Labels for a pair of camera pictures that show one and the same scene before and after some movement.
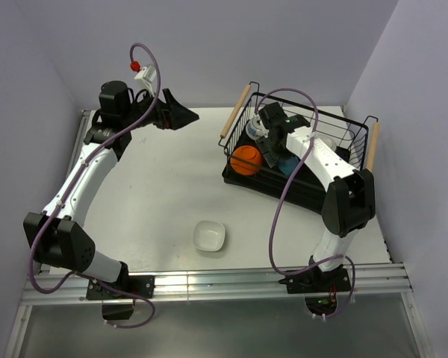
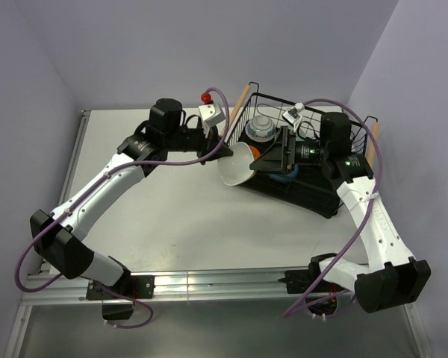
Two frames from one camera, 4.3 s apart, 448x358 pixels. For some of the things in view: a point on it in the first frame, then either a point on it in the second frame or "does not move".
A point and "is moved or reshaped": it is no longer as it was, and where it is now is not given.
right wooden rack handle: x=373 y=146 does not move
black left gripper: x=173 y=115 -> x=210 y=143
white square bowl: x=208 y=235 -> x=235 y=169
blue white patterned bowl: x=254 y=129 does not move
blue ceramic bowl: x=288 y=165 is moved or reshaped
